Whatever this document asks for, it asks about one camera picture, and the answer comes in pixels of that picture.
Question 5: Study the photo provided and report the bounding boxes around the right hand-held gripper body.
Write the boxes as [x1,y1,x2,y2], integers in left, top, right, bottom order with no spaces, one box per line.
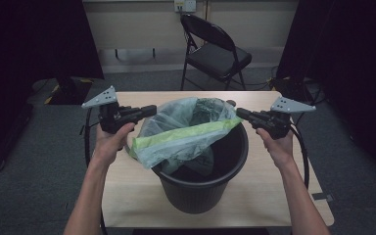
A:
[251,96,317,140]

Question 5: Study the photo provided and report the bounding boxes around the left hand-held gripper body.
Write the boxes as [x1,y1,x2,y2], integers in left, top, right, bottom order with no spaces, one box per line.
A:
[81,85,136,135]

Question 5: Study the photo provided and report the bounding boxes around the floral print plastic bag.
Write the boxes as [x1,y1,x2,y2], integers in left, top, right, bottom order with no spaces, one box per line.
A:
[130,96,244,175]

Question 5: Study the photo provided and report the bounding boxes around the black plastic trash bin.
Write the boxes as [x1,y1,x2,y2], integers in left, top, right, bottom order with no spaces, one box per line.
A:
[151,121,250,214]

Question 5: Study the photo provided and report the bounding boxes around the person's right hand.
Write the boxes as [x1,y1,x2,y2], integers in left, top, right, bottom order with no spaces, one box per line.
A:
[256,127,297,169]

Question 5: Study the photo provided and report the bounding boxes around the person's left hand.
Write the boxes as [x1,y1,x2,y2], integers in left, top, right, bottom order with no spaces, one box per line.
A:
[91,122,135,168]

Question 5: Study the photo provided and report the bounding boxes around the black stand base yellow stripes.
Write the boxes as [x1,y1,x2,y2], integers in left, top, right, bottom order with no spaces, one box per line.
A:
[43,76,94,106]

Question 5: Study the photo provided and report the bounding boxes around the black folding chair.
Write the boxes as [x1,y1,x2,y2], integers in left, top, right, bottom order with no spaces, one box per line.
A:
[179,13,253,92]

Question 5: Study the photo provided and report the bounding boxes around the dark tape strip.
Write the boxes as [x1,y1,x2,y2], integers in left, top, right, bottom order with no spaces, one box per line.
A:
[311,193,335,202]

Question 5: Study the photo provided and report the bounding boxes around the black curtain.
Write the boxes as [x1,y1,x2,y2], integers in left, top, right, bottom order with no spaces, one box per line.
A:
[0,0,105,174]
[275,0,376,184]

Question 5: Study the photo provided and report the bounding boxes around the black floor cable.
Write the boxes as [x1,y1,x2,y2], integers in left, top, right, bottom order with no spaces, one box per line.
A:
[241,65,324,102]

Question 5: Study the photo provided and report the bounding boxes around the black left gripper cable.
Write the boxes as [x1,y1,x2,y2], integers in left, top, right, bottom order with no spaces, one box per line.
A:
[83,109,109,235]

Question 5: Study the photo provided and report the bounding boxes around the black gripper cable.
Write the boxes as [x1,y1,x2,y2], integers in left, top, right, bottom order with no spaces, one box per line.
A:
[83,109,109,235]
[288,125,310,190]

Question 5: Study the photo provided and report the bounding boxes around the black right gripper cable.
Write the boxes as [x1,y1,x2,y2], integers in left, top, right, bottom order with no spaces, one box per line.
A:
[288,125,310,190]

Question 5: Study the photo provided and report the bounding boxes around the white wall outlet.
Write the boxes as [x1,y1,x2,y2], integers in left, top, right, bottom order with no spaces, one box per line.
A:
[173,0,198,14]

